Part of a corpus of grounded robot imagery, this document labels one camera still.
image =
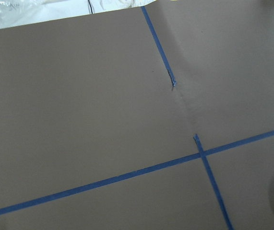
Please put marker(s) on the crumpled clear plastic wrap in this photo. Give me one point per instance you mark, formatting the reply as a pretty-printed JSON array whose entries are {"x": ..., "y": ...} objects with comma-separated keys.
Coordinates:
[{"x": 12, "y": 11}]

